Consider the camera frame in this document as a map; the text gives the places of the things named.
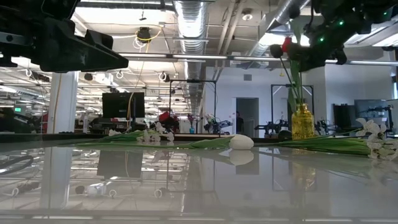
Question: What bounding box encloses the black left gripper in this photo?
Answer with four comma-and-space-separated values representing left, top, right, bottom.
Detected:
0, 0, 129, 73

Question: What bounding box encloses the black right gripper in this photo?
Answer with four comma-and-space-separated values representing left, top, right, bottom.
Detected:
294, 12, 358, 73

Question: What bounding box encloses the red artificial tulip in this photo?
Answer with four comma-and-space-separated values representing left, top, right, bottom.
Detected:
281, 36, 303, 106

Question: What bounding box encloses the black artificial tulip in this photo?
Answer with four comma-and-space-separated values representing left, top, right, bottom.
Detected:
269, 44, 298, 105
287, 2, 305, 41

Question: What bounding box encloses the yellow glass vase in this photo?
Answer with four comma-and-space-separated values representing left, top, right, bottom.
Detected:
290, 103, 315, 141

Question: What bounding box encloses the white blossom spray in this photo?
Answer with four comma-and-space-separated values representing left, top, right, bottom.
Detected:
58, 121, 175, 147
254, 117, 398, 162

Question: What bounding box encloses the white artificial tulip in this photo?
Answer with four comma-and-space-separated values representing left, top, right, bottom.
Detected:
178, 134, 255, 150

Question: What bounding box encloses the blue vase with flowers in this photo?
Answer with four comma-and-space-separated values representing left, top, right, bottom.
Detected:
187, 114, 197, 134

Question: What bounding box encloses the white building column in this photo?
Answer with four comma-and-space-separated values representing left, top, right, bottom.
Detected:
46, 70, 78, 134

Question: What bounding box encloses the black monitor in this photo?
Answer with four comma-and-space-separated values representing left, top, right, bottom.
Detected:
101, 91, 146, 119

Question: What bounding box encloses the black cabinet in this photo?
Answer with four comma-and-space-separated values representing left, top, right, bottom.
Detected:
333, 103, 352, 133

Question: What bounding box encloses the doorway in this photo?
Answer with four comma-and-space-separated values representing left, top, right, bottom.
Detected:
234, 97, 260, 138

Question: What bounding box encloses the person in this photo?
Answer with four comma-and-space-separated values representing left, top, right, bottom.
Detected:
235, 111, 245, 134

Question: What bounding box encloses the red bag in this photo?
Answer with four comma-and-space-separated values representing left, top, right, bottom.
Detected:
157, 111, 180, 131

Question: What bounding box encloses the long ceiling light strip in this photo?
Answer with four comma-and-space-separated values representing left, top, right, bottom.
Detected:
118, 52, 398, 67

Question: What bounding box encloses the silver ventilation duct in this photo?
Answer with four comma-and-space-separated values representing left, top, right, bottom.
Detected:
172, 0, 210, 116
247, 0, 312, 58

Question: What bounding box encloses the black metal frame stand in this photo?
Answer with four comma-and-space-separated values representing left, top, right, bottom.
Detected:
169, 79, 218, 134
270, 83, 315, 134

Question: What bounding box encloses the black ceiling camera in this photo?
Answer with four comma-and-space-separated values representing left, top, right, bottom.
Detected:
136, 26, 152, 43

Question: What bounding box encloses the yellow hanging cable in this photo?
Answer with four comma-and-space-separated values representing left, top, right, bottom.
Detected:
125, 27, 163, 129

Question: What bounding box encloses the black table frame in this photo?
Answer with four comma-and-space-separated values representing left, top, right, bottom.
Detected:
0, 133, 398, 144

